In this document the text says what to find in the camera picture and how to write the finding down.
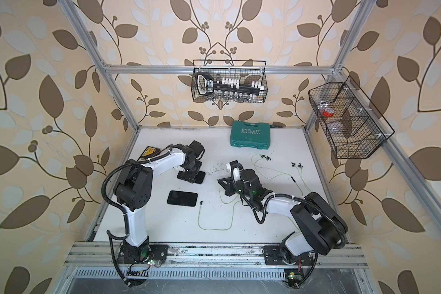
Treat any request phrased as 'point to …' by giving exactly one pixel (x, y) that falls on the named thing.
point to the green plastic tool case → (256, 136)
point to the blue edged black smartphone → (199, 177)
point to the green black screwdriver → (275, 127)
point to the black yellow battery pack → (148, 152)
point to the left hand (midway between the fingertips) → (198, 170)
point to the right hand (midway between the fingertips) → (219, 181)
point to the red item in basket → (324, 114)
